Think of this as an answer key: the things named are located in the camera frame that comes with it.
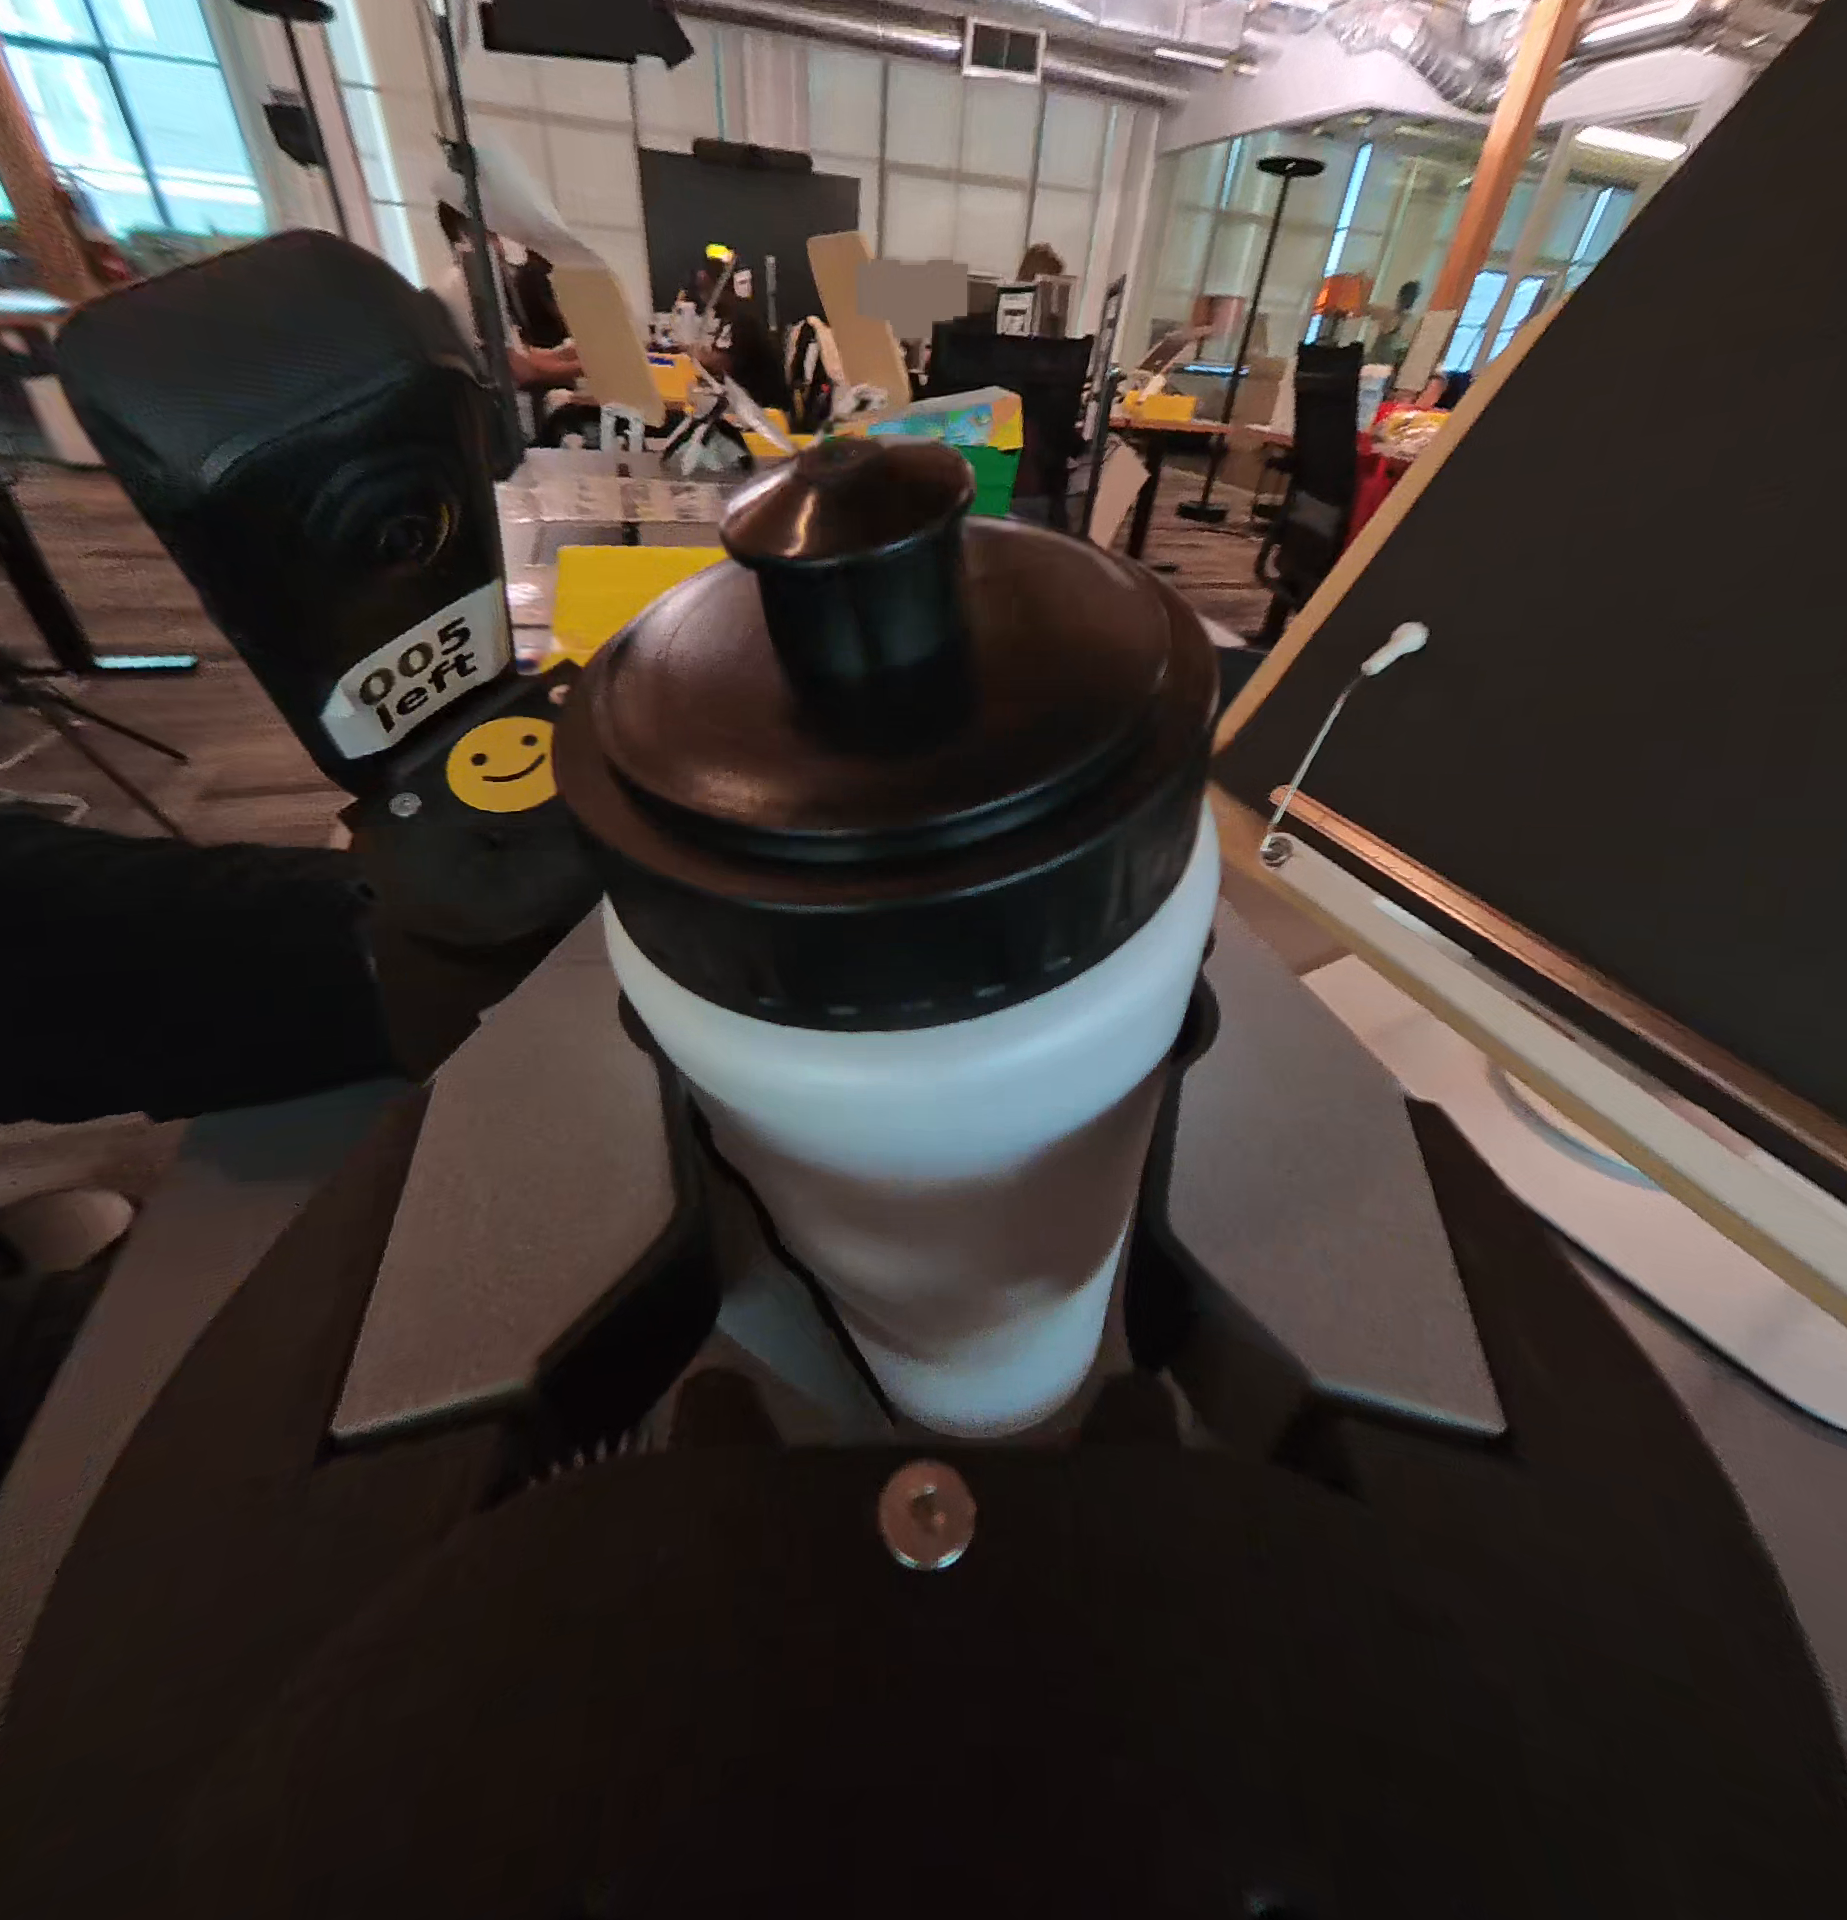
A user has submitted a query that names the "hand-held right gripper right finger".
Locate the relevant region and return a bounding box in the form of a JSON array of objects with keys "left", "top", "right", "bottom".
[{"left": 1124, "top": 904, "right": 1510, "bottom": 1440}]

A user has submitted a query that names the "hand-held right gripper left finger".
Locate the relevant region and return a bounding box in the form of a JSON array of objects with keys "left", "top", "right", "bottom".
[{"left": 329, "top": 914, "right": 725, "bottom": 1441}]

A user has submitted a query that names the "yellow storage bin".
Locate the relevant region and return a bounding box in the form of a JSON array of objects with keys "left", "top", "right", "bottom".
[{"left": 539, "top": 541, "right": 732, "bottom": 675}]

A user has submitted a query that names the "white roll with black cap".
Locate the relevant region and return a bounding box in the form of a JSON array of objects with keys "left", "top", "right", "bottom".
[{"left": 552, "top": 434, "right": 1226, "bottom": 1441}]

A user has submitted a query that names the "person's left forearm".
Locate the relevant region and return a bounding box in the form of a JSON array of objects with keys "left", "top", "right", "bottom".
[{"left": 0, "top": 810, "right": 418, "bottom": 1128}]

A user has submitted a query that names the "silver clamp bar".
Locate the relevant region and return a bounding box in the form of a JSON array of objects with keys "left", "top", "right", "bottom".
[{"left": 1259, "top": 785, "right": 1847, "bottom": 1351}]

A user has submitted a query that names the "cluttered white table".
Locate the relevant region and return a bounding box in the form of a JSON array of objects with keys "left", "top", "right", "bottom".
[{"left": 495, "top": 450, "right": 752, "bottom": 632}]

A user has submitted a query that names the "black light stand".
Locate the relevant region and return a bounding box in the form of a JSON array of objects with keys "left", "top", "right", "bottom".
[{"left": 234, "top": 0, "right": 342, "bottom": 242}]

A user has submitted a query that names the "beige board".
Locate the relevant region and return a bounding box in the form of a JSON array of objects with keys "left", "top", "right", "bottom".
[
  {"left": 805, "top": 231, "right": 915, "bottom": 408},
  {"left": 555, "top": 269, "right": 669, "bottom": 428}
]

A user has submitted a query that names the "black studio light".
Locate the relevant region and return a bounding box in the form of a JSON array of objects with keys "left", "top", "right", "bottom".
[{"left": 479, "top": 0, "right": 697, "bottom": 66}]

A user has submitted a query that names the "colourful box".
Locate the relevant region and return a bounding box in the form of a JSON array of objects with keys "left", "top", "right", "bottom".
[{"left": 869, "top": 388, "right": 1026, "bottom": 454}]

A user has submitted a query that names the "black board with wooden edge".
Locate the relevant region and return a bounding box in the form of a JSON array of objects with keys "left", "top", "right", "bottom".
[{"left": 1215, "top": 0, "right": 1847, "bottom": 1189}]

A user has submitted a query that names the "black cabinet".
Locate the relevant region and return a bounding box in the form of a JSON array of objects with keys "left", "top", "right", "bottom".
[{"left": 924, "top": 320, "right": 1099, "bottom": 528}]

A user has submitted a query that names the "wooden desk with black legs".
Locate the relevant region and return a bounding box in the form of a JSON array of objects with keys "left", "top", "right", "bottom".
[{"left": 1107, "top": 404, "right": 1302, "bottom": 559}]

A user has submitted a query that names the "black floor lamp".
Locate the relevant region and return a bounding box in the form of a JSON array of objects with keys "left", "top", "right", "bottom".
[{"left": 1174, "top": 153, "right": 1324, "bottom": 527}]

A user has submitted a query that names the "black wall panel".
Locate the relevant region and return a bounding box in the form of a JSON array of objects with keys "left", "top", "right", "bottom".
[{"left": 636, "top": 146, "right": 864, "bottom": 327}]

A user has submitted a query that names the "wire clip with white tip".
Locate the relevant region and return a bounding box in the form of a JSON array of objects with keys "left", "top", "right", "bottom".
[{"left": 1259, "top": 620, "right": 1432, "bottom": 872}]

